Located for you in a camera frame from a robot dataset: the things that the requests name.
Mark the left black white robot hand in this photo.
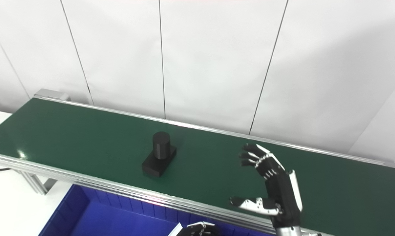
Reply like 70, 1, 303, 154
168, 222, 218, 236

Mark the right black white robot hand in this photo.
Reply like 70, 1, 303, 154
230, 143, 304, 230

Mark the black cylinder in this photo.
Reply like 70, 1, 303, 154
142, 131, 177, 178

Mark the blue plastic bin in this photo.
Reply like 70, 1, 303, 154
38, 184, 270, 236

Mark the green conveyor belt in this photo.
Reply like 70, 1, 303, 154
0, 88, 395, 236

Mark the aluminium conveyor leg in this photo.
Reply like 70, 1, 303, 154
15, 170, 57, 196

